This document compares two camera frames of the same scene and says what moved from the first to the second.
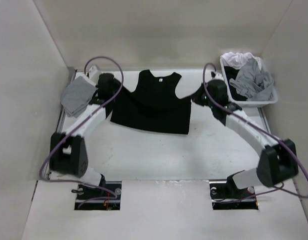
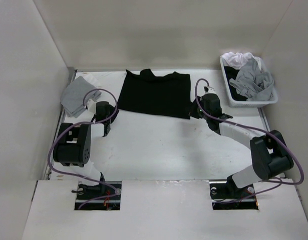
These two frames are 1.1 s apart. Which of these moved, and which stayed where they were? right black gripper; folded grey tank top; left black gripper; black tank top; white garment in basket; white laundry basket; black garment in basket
Moved: left black gripper; black tank top; right black gripper
Stayed: folded grey tank top; black garment in basket; white garment in basket; white laundry basket
